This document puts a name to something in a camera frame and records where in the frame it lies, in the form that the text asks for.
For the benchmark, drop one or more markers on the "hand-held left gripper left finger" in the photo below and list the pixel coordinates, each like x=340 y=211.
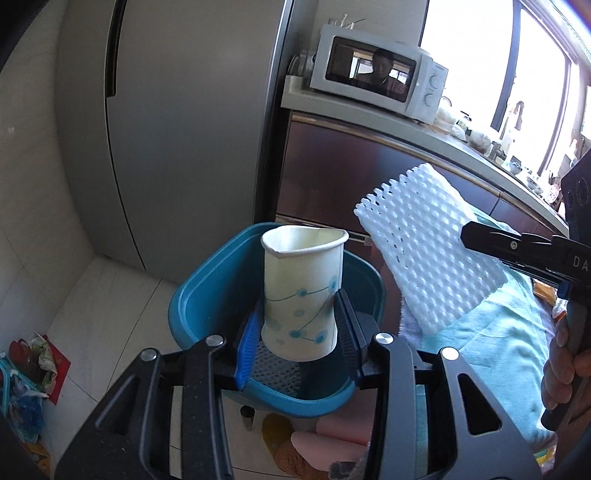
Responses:
x=244 y=344

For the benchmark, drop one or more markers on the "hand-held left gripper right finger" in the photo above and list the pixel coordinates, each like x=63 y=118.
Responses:
x=346 y=332

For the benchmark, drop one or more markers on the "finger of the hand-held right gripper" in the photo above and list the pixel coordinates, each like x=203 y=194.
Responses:
x=531 y=271
x=508 y=242

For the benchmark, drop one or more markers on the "white foam fruit net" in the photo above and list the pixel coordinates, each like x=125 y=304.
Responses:
x=277 y=374
x=415 y=230

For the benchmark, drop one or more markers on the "blue plastic trash bin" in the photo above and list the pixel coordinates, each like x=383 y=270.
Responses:
x=217 y=286

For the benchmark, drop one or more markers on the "white paper cup blue dots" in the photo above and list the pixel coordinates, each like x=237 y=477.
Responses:
x=300 y=277

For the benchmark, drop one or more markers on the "person's right hand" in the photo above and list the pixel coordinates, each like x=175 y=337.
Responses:
x=556 y=374

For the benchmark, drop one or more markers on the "dark metal furniture leg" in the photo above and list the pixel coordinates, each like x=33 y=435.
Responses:
x=247 y=417

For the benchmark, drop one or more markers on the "teal blanket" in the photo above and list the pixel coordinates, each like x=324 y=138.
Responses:
x=498 y=350

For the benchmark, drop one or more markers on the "brown plush slipper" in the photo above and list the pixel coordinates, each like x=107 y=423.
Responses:
x=281 y=443

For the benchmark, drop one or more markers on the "kitchenware clutter on counter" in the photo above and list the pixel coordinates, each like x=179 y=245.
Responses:
x=480 y=134

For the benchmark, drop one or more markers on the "grey fuzzy cloth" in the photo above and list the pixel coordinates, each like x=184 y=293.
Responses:
x=346 y=471

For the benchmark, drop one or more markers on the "brown kitchen cabinet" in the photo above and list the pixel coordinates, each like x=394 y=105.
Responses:
x=332 y=170

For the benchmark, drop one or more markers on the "white microwave oven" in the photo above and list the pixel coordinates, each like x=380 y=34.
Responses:
x=431 y=87

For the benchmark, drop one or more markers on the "red paper sheet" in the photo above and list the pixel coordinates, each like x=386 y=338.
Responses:
x=57 y=369

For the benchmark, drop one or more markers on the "window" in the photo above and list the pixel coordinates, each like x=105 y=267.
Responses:
x=485 y=46

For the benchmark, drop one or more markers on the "grey refrigerator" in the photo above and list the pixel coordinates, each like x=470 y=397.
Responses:
x=184 y=138

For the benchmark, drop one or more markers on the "pile of plastic bags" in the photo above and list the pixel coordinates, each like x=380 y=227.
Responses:
x=23 y=392

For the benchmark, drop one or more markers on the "white plastic rack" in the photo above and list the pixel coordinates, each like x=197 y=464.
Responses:
x=295 y=94

